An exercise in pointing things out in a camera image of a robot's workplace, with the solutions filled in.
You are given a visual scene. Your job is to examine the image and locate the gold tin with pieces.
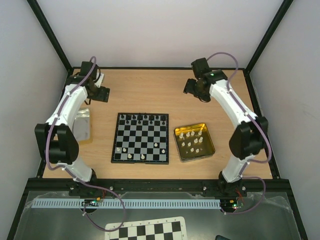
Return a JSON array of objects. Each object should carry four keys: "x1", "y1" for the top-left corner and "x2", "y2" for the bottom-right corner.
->
[{"x1": 173, "y1": 123, "x2": 216, "y2": 163}]

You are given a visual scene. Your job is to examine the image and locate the black silver chess board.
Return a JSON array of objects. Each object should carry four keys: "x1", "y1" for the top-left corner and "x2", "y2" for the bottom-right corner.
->
[{"x1": 111, "y1": 112, "x2": 169, "y2": 165}]

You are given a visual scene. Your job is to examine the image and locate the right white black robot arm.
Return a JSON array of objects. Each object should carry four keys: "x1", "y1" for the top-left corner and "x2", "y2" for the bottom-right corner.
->
[{"x1": 183, "y1": 57, "x2": 271, "y2": 196}]

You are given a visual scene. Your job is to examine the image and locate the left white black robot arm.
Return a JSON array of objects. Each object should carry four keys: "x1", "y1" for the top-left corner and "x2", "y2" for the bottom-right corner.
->
[{"x1": 34, "y1": 56, "x2": 110, "y2": 188}]

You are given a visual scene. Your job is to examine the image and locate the silver gold tin lid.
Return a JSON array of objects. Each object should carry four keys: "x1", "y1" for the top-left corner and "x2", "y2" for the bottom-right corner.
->
[{"x1": 71, "y1": 107, "x2": 92, "y2": 144}]

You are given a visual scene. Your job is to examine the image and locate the printed checkerboard sheet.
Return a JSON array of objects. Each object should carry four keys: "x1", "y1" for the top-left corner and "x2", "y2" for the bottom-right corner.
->
[{"x1": 104, "y1": 216, "x2": 188, "y2": 240}]

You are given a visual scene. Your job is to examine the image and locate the black phone corner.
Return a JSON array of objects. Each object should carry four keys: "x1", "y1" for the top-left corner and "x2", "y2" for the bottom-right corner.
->
[{"x1": 215, "y1": 235, "x2": 230, "y2": 240}]

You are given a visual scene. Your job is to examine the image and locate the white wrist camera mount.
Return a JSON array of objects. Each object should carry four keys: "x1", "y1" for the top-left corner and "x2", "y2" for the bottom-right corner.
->
[{"x1": 95, "y1": 73, "x2": 105, "y2": 88}]

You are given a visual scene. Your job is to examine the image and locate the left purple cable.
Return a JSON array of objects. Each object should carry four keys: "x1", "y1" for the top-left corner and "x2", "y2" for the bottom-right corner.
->
[{"x1": 44, "y1": 55, "x2": 128, "y2": 231}]

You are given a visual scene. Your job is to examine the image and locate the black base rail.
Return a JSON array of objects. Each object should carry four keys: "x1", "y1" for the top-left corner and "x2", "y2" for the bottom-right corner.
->
[{"x1": 68, "y1": 181, "x2": 248, "y2": 197}]

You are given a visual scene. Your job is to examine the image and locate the black aluminium frame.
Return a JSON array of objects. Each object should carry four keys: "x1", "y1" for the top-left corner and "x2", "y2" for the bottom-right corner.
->
[{"x1": 7, "y1": 0, "x2": 308, "y2": 240}]

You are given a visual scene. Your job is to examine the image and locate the white slotted cable duct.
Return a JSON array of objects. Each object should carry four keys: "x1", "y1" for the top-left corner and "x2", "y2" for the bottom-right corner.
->
[{"x1": 31, "y1": 198, "x2": 221, "y2": 210}]

